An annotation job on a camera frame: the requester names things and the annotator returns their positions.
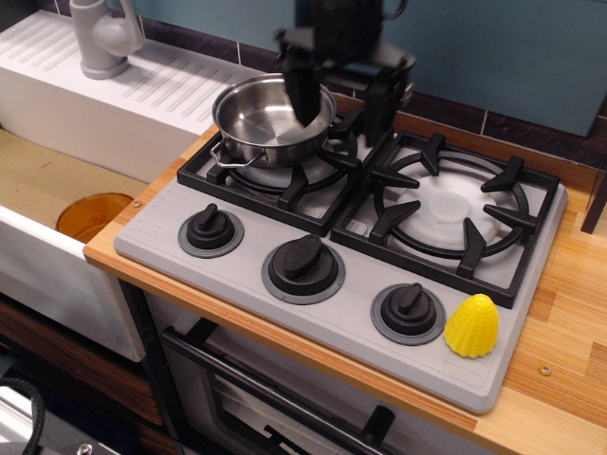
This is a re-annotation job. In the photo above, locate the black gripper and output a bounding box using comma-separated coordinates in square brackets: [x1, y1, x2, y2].
[274, 1, 415, 147]

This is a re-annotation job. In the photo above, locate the stainless steel pot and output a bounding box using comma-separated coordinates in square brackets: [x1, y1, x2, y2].
[212, 74, 337, 169]

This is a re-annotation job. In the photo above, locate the black left burner grate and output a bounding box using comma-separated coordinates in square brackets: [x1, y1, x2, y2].
[177, 110, 394, 236]

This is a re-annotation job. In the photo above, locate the black burner grate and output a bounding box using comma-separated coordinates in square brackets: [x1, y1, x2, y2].
[177, 110, 394, 236]
[331, 132, 568, 309]

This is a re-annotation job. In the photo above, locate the white right burner cap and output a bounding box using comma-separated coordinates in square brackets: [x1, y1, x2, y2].
[397, 173, 501, 250]

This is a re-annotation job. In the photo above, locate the black right burner grate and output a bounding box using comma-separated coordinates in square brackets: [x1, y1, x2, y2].
[331, 132, 568, 309]

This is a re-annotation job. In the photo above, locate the black middle stove knob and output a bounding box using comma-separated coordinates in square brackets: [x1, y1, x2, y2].
[261, 234, 346, 305]

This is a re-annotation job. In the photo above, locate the black stove knob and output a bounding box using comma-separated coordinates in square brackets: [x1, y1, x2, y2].
[261, 234, 346, 305]
[371, 282, 446, 346]
[178, 203, 245, 259]

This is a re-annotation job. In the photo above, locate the black left stove knob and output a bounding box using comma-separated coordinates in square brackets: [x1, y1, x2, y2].
[178, 203, 245, 259]

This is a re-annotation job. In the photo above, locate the teal backsplash panel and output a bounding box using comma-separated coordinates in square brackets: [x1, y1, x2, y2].
[132, 0, 607, 138]

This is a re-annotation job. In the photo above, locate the black right stove knob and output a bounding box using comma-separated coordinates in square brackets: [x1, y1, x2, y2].
[371, 282, 446, 346]

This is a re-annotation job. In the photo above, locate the grey toy faucet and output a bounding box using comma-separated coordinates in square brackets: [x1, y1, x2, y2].
[69, 0, 144, 80]

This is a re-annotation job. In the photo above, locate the yellow toy corn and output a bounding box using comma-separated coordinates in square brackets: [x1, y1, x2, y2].
[444, 294, 499, 358]

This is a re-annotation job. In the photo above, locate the grey toy stove top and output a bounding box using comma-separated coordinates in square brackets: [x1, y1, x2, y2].
[113, 113, 569, 416]

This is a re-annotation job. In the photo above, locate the white toy sink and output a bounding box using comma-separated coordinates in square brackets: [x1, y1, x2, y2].
[1, 10, 252, 362]

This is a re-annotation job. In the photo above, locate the orange plastic plate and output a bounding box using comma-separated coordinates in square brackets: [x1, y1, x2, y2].
[56, 192, 134, 244]

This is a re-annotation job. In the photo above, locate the oven door with handle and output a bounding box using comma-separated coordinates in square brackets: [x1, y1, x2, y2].
[160, 318, 484, 454]

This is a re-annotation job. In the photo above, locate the black braided cable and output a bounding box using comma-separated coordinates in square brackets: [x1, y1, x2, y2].
[0, 376, 46, 455]

